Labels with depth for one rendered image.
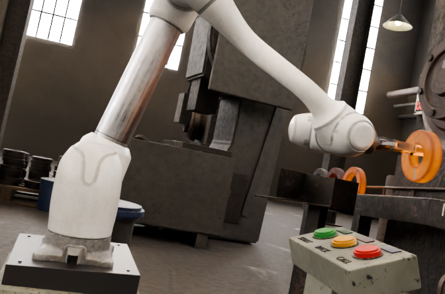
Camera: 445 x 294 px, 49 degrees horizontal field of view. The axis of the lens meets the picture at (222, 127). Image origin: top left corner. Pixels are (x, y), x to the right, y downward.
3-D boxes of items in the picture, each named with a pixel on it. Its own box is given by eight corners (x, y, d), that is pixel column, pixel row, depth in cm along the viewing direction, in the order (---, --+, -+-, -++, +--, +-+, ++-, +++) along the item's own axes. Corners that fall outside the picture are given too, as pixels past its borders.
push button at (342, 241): (350, 244, 83) (348, 233, 83) (361, 249, 80) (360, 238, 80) (328, 248, 83) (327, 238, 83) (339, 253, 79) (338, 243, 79)
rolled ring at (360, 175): (342, 169, 244) (347, 170, 245) (338, 206, 240) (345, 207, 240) (361, 163, 227) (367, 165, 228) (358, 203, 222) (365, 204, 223)
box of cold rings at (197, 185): (195, 231, 466) (210, 149, 472) (219, 251, 387) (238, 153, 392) (84, 214, 438) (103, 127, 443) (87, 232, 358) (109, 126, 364)
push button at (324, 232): (330, 235, 91) (329, 226, 91) (340, 240, 87) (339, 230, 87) (310, 240, 90) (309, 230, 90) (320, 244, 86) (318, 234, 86)
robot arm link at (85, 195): (41, 234, 111) (58, 138, 112) (50, 218, 129) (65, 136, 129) (113, 242, 115) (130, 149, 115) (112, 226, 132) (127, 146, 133)
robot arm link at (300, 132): (330, 153, 145) (351, 157, 132) (281, 146, 142) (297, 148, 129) (336, 118, 145) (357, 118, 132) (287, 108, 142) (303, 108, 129)
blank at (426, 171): (412, 134, 154) (402, 132, 154) (444, 128, 139) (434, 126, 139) (408, 183, 152) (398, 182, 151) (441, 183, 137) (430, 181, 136)
